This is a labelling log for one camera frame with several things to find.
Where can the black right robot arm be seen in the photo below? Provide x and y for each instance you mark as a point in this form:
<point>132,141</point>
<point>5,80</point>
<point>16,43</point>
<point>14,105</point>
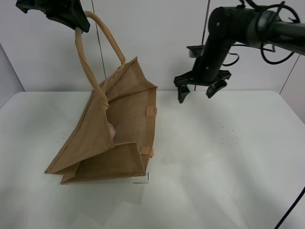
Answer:
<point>276,30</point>

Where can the brown linen tote bag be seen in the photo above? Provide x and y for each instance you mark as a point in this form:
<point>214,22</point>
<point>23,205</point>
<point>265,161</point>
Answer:
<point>127,100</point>

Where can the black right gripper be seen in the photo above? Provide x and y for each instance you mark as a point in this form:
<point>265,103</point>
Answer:
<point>215,85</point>

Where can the pink peach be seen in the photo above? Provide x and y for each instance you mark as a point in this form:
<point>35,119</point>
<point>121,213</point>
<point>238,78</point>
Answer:
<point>112,130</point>

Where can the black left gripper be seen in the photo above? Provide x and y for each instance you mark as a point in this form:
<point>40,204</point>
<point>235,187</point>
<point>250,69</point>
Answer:
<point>67,12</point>

